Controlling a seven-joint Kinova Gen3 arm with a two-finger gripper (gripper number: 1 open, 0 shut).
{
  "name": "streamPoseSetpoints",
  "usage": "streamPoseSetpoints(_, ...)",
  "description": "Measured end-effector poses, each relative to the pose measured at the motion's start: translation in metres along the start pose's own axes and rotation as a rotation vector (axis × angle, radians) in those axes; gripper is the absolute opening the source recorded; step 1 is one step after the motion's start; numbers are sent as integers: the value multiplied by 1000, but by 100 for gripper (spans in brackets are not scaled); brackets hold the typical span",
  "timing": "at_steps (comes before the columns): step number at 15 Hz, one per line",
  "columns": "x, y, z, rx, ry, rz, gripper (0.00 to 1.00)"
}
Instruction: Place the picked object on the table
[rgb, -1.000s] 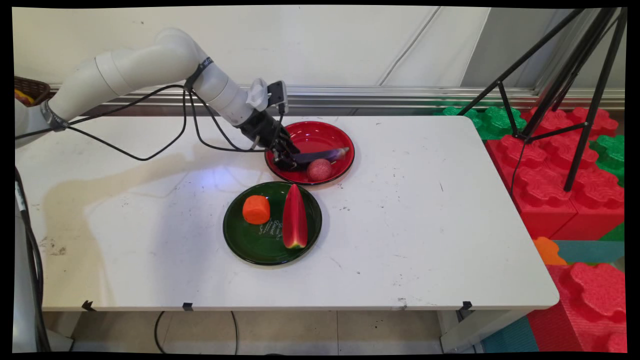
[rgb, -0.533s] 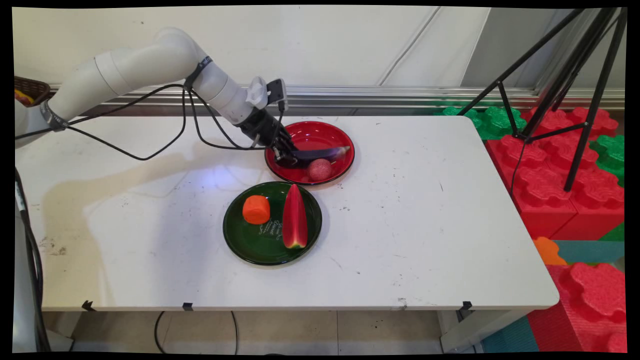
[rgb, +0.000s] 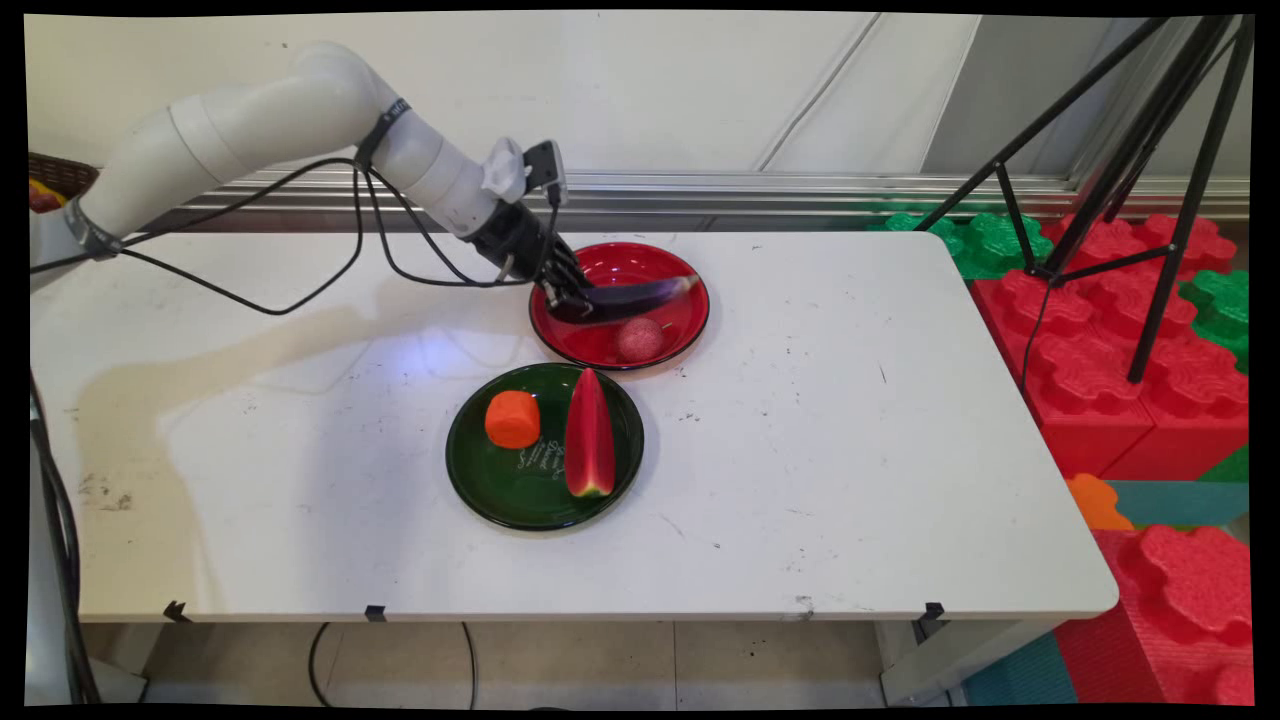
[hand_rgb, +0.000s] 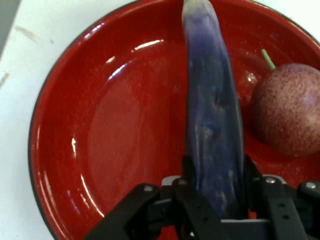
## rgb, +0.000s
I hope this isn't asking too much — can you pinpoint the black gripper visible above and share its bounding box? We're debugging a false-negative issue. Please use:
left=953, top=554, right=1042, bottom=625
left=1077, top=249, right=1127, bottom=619
left=468, top=203, right=601, bottom=323

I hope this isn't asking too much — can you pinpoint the purple toy eggplant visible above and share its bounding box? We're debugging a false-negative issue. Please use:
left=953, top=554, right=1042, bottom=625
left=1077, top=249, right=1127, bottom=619
left=560, top=274, right=702, bottom=323

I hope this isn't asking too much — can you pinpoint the round reddish toy fruit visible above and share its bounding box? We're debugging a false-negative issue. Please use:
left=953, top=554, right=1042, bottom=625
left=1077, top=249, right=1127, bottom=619
left=615, top=317, right=667, bottom=363

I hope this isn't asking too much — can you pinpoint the red round plate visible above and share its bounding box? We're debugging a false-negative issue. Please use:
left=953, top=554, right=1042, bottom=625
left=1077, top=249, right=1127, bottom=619
left=528, top=241, right=711, bottom=372

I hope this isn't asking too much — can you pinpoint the orange toy carrot chunk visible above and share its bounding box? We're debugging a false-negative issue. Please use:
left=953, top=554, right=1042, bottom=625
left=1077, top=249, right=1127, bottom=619
left=484, top=390, right=542, bottom=450

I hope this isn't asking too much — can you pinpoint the toy watermelon slice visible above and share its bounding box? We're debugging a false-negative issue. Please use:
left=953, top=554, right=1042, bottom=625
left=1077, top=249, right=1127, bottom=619
left=563, top=367, right=617, bottom=500

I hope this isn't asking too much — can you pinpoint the dark green round plate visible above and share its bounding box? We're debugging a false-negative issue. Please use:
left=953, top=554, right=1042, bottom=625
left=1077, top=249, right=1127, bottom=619
left=445, top=362, right=646, bottom=532

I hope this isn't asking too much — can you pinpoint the green foam block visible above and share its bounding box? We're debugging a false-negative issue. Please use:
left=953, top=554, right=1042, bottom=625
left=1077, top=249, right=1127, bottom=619
left=1178, top=268, right=1253, bottom=375
left=868, top=208, right=1055, bottom=281

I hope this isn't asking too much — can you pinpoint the brown wicker basket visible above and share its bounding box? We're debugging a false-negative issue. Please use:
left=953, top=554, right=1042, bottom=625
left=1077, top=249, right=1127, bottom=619
left=28, top=151, right=101, bottom=214

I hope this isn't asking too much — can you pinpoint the white table leg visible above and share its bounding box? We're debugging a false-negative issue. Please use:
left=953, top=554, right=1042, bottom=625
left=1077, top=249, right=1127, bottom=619
left=876, top=619, right=1063, bottom=707

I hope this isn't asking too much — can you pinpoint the orange foam block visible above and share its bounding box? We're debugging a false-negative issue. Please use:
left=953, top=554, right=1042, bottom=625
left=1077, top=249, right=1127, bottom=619
left=1064, top=473, right=1137, bottom=532

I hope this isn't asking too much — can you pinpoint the teal floor mat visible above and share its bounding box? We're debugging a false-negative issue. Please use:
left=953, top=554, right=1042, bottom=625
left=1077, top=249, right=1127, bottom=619
left=962, top=632, right=1081, bottom=707

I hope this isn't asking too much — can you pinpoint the black tripod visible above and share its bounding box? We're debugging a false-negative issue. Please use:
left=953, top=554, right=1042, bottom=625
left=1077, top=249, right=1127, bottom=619
left=914, top=14, right=1256, bottom=386

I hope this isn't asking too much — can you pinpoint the teal foam block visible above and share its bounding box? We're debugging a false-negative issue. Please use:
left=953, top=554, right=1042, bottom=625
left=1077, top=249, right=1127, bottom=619
left=1104, top=480, right=1251, bottom=529

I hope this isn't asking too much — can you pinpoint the large red foam block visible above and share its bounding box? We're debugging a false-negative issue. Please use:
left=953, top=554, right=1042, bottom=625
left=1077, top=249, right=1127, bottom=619
left=1052, top=524, right=1257, bottom=707

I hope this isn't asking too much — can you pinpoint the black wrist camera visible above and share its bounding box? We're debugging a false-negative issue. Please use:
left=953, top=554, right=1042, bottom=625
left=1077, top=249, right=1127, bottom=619
left=522, top=139, right=570, bottom=208

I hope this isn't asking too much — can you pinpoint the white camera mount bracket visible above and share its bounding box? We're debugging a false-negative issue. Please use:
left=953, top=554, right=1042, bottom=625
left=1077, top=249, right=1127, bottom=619
left=482, top=137, right=529, bottom=203

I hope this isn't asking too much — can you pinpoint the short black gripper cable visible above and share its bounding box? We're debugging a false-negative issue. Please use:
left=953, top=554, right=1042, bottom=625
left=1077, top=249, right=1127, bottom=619
left=362, top=165, right=561, bottom=289

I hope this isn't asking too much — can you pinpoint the black strap on arm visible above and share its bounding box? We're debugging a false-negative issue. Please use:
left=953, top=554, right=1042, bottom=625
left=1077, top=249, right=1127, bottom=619
left=354, top=97, right=412, bottom=169

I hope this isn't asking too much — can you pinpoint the long black arm cable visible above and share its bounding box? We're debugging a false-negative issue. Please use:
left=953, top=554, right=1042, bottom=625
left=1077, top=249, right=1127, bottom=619
left=28, top=155, right=366, bottom=317

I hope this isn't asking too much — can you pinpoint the black floor cable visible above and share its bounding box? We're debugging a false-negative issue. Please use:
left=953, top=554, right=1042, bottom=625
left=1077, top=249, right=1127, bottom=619
left=306, top=621, right=481, bottom=711

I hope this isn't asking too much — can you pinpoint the grey strap on arm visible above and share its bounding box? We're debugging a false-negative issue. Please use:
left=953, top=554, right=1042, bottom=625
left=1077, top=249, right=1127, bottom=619
left=63, top=196, right=123, bottom=261

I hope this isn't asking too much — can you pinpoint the black cable bundle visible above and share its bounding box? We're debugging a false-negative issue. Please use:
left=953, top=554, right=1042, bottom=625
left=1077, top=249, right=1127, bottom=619
left=28, top=378, right=103, bottom=707

